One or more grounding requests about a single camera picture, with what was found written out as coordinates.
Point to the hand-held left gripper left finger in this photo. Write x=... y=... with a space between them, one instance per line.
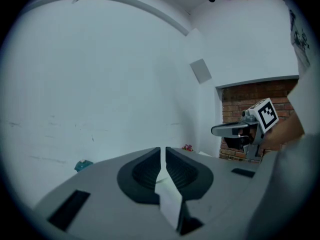
x=100 y=196

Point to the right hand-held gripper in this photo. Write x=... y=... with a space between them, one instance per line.
x=265 y=114

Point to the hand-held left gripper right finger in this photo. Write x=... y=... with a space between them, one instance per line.
x=220 y=184

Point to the white A4 paper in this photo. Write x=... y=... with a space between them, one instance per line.
x=171 y=209

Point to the person's right forearm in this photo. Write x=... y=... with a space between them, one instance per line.
x=287 y=131

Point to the small teal desk lamp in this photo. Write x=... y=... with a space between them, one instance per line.
x=83 y=165

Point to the potted plant pink flowers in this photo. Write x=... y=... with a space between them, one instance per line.
x=187 y=148

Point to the person's grey printed shirt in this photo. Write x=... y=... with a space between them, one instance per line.
x=303 y=59

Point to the grey wall panel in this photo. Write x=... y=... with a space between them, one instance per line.
x=200 y=71

